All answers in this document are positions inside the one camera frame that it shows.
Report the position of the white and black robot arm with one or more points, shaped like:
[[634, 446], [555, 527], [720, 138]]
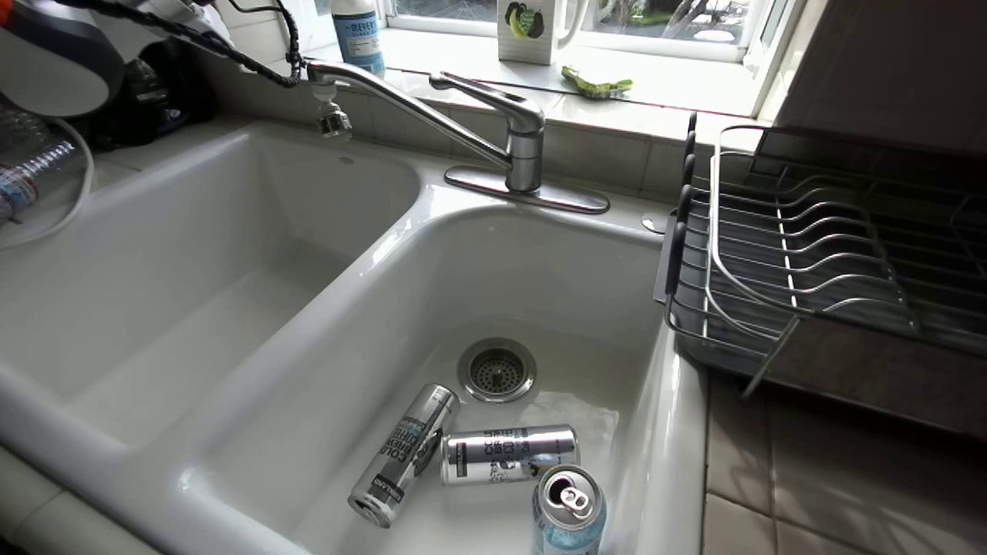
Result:
[[64, 72]]

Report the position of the chrome sink faucet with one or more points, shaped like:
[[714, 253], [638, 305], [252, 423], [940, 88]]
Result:
[[520, 142]]

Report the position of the white double basin sink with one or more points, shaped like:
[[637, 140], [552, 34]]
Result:
[[256, 340]]

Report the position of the pump soap bottle blue label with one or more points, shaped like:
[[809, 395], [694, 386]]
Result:
[[358, 34]]

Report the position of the perforated metal drain strainer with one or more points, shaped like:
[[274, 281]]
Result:
[[498, 371]]

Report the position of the silver drink can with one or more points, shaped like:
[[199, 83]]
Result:
[[511, 456], [402, 451]]

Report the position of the green sponge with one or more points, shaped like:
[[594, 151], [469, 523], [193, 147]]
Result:
[[597, 88]]

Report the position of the light blue drink can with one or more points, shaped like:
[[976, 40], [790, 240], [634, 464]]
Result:
[[567, 513]]

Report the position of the white ceramic brush holder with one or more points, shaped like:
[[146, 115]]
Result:
[[525, 31]]

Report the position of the white framed window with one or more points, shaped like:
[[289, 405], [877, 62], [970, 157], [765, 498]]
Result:
[[657, 62]]

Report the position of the clear plastic container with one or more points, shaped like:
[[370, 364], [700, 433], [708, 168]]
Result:
[[36, 181]]

